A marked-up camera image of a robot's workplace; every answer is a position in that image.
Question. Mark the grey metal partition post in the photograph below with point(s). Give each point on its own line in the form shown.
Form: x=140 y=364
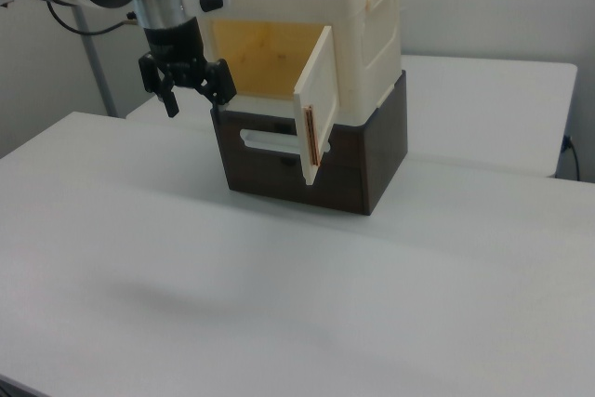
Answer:
x=97 y=71

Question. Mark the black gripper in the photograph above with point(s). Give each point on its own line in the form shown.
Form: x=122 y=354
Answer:
x=174 y=48

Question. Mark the cream cabinet door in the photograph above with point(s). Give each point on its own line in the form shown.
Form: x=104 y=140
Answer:
x=321 y=104

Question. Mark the cream plastic cabinet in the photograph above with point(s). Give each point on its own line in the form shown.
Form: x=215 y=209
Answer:
x=372 y=20

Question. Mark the dark brown drawer box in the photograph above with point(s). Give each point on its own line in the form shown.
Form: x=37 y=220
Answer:
x=376 y=155

